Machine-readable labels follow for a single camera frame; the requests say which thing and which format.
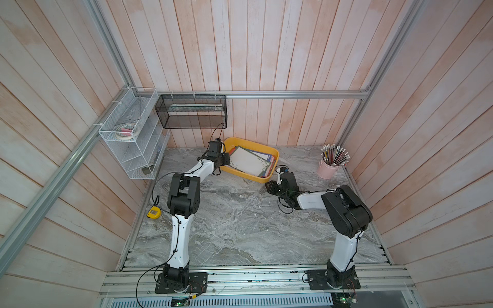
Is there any yellow plastic storage tray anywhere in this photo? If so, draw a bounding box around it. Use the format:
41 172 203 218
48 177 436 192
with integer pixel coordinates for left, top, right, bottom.
221 137 280 184

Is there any green floral stationery paper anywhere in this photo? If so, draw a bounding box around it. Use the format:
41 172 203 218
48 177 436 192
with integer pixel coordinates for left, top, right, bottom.
229 146 273 178

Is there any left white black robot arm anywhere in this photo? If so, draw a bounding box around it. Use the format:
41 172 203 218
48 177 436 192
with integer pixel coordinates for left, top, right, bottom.
155 138 230 294

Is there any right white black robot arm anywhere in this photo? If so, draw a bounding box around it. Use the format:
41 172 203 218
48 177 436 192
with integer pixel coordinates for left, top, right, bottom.
264 172 373 291

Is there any pink pencil cup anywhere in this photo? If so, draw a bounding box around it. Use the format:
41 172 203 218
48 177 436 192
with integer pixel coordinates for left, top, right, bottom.
317 160 339 180

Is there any bundle of pencils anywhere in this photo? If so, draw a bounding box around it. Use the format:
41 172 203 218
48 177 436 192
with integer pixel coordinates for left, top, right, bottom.
322 145 350 167

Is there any yellow tape measure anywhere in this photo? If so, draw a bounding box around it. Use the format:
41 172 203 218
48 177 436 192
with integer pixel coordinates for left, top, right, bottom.
146 196 162 219

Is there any tape roll on shelf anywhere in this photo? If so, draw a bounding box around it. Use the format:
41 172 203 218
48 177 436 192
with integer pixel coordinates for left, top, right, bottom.
114 123 138 140

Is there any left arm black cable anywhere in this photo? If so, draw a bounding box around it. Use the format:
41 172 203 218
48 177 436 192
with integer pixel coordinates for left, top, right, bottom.
134 122 226 308

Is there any black mesh wall basket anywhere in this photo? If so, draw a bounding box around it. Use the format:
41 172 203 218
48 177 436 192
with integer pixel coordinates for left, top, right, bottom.
155 94 228 129

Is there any white wire wall shelf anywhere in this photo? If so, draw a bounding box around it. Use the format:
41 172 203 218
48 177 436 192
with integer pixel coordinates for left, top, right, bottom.
99 87 169 180

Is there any horizontal aluminium frame bar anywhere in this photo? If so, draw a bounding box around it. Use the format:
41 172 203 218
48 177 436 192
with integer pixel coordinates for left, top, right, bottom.
137 88 369 100

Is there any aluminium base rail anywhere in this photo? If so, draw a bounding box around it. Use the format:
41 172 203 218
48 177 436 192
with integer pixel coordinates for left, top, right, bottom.
98 264 416 298

